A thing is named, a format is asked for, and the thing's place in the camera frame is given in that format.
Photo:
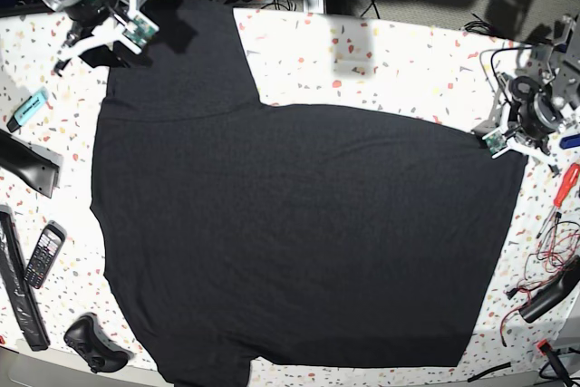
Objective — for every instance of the black game controller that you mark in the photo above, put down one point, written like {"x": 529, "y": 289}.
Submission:
{"x": 82, "y": 337}

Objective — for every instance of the black T-shirt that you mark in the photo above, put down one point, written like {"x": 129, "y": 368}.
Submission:
{"x": 304, "y": 234}

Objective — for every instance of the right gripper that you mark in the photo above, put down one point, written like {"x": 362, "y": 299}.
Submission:
{"x": 94, "y": 46}

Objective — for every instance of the black curved plastic part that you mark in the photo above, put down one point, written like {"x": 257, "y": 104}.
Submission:
{"x": 37, "y": 166}

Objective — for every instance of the long black bar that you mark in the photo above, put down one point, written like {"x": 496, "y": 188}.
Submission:
{"x": 20, "y": 294}

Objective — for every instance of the black cylinder handle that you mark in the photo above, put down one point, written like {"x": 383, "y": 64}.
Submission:
{"x": 552, "y": 294}

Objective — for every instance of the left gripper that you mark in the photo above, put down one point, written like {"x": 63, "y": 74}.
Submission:
{"x": 500, "y": 135}

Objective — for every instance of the blue marker pen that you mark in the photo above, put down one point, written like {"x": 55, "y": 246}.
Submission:
{"x": 569, "y": 142}

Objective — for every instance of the black cordless phone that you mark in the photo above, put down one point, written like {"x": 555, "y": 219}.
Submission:
{"x": 45, "y": 252}

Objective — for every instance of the red handled screwdriver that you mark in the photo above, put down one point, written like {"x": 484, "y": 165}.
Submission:
{"x": 568, "y": 182}

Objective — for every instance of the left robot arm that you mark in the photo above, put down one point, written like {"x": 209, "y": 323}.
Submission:
{"x": 540, "y": 98}

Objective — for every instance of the turquoise highlighter marker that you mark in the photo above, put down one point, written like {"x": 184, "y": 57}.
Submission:
{"x": 27, "y": 110}

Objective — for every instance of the red black clamp tool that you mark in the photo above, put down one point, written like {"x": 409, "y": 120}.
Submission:
{"x": 555, "y": 363}

